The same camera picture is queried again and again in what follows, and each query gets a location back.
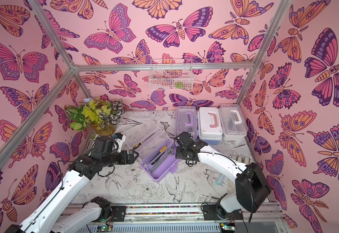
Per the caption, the purple toolbox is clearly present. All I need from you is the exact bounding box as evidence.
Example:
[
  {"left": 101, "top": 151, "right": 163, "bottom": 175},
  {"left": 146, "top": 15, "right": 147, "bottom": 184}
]
[
  {"left": 174, "top": 106, "right": 198, "bottom": 139},
  {"left": 127, "top": 126, "right": 179, "bottom": 183}
]

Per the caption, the potted green plant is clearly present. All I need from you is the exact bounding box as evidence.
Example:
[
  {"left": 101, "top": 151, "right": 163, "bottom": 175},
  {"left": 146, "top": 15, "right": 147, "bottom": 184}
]
[{"left": 65, "top": 98, "right": 127, "bottom": 136}]

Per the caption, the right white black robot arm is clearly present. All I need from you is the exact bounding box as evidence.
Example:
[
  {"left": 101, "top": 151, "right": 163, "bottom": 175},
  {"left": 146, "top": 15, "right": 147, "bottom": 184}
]
[{"left": 174, "top": 132, "right": 271, "bottom": 219}]

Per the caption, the white wire basket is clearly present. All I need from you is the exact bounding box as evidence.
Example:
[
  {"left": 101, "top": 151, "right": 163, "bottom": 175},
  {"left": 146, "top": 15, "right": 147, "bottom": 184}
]
[{"left": 147, "top": 59, "right": 194, "bottom": 91}]

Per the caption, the black orange ringed screwdriver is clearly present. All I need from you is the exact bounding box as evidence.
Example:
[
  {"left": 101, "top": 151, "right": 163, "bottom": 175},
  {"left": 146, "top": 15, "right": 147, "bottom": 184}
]
[{"left": 150, "top": 146, "right": 168, "bottom": 165}]

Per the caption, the silver adjustable wrench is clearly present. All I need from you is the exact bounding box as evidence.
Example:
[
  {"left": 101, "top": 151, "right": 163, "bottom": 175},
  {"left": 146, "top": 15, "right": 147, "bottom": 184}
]
[{"left": 150, "top": 151, "right": 173, "bottom": 174}]

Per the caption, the white clear-lid toolbox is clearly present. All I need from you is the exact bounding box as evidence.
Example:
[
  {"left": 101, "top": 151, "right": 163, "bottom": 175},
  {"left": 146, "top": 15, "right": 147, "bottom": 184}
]
[{"left": 219, "top": 104, "right": 248, "bottom": 142}]

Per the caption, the blue white toolbox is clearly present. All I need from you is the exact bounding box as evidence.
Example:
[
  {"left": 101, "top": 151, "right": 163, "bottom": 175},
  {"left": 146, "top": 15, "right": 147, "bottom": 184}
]
[{"left": 198, "top": 107, "right": 223, "bottom": 145}]

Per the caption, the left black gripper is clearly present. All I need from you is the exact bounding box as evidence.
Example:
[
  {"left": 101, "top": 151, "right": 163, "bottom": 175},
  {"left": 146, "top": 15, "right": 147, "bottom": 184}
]
[{"left": 103, "top": 149, "right": 139, "bottom": 169}]

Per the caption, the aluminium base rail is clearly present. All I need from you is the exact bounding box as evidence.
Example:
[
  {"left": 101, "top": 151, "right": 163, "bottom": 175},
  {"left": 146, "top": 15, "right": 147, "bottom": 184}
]
[{"left": 41, "top": 202, "right": 292, "bottom": 233}]

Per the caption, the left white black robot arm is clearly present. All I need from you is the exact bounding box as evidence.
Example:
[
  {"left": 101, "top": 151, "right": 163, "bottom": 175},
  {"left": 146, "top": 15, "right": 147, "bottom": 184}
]
[{"left": 6, "top": 133, "right": 139, "bottom": 233}]

